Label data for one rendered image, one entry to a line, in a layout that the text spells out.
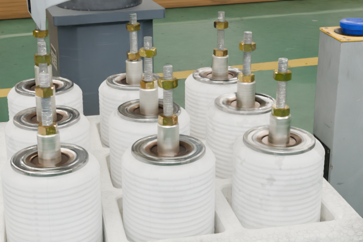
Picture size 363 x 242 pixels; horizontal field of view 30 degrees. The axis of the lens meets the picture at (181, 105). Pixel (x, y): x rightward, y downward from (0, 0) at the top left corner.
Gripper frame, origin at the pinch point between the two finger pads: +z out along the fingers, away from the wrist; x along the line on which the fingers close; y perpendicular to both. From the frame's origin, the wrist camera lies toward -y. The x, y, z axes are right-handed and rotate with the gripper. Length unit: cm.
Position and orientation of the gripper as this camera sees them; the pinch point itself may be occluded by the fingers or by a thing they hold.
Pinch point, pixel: (34, 17)
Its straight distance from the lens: 87.4
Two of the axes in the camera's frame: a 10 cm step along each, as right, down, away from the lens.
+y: 9.5, -1.1, 3.0
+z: 0.0, 9.4, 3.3
